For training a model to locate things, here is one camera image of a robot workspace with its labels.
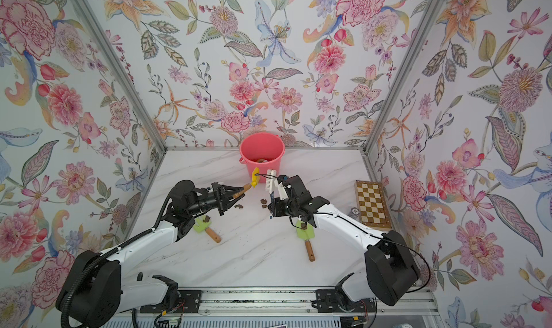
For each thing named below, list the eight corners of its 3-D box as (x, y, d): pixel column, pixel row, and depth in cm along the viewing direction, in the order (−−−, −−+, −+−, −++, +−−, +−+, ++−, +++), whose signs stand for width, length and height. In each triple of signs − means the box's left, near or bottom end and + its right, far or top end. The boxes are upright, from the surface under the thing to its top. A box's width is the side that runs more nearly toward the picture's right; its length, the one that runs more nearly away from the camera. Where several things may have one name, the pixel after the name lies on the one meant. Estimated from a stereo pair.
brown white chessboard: (360, 227, 95) (363, 223, 91) (354, 185, 109) (356, 180, 106) (389, 230, 94) (393, 226, 91) (379, 187, 108) (382, 182, 105)
